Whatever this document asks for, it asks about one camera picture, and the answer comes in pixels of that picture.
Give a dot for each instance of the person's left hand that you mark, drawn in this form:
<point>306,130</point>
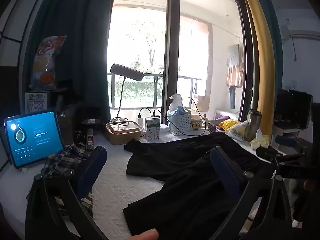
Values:
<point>145,235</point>

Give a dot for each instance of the beige lunch box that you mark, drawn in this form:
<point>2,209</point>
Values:
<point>122,132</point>

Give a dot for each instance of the black device with label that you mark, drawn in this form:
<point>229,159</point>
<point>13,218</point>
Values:
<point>90,116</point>

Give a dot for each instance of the blue cloth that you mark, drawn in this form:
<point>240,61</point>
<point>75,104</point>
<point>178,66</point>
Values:
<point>180,110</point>

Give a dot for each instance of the white plastic bag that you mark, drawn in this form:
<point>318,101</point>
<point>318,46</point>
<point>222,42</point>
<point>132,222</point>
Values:
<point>237,131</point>

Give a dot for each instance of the yellow tissue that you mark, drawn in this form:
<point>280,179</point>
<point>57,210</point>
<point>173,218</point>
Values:
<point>260,140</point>

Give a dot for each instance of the white bear print box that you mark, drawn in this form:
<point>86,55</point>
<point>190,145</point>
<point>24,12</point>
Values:
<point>36,102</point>

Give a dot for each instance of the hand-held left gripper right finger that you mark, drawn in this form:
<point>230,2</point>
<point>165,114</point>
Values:
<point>224,170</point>

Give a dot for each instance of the dark window frame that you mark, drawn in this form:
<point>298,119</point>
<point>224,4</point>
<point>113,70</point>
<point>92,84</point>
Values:
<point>171,42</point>

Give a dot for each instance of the person's right hand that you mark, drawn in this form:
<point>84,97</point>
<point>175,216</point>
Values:
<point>307,185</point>

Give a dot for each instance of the dark teal curtain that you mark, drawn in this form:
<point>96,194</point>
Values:
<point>75,42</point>

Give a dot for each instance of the grey spray can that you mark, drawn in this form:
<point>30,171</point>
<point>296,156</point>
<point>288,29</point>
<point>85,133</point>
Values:
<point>90,140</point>

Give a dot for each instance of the tablet with lit screen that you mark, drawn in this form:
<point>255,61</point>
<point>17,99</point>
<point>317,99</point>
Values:
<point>35,138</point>

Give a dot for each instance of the purple cloth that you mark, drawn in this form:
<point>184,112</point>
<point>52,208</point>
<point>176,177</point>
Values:
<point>222,118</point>

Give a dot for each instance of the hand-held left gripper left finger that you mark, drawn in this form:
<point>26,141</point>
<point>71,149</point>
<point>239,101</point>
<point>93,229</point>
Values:
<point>93,164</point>

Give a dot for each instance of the plaid cloth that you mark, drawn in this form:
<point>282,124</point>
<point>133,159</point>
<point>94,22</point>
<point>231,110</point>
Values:
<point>60,158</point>

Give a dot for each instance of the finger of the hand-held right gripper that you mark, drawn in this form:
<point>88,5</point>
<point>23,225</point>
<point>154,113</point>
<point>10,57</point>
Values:
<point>266,153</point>

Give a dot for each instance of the colourful snack bag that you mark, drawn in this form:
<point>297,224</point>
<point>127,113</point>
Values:
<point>47,62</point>

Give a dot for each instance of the grey desk lamp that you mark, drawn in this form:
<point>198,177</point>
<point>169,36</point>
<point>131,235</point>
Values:
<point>127,72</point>

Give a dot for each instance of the black pants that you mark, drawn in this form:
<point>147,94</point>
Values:
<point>180,160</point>

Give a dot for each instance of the white plastic basket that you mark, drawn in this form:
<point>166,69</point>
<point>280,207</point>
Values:
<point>179,125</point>

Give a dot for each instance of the hanging clothes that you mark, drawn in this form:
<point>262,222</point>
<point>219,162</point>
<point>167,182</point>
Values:
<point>235,62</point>

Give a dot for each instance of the white air conditioner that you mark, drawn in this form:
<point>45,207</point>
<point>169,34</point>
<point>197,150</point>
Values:
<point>300,28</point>

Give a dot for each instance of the metal tumbler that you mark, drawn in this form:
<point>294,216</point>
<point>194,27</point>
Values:
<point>253,125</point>

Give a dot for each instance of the white charger plug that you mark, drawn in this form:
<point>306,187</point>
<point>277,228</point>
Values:
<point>139,121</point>

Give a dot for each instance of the white crumpled tissue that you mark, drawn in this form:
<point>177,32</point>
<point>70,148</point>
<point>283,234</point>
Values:
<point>175,101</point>

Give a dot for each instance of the white bear mug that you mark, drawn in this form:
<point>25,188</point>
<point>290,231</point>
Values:
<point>197,124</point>

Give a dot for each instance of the green and white milk carton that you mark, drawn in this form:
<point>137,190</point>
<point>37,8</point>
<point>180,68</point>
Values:
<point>152,130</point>

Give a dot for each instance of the white textured bedspread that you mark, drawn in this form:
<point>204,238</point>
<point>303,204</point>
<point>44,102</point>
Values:
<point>120,187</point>

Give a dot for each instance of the black monitor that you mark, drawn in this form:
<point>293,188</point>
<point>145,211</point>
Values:
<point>292,107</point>

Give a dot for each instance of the yellow curtain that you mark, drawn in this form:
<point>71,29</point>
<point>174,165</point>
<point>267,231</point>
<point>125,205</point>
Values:
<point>262,55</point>

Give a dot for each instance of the balcony railing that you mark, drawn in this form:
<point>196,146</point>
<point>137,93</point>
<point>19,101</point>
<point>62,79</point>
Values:
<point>135,75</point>

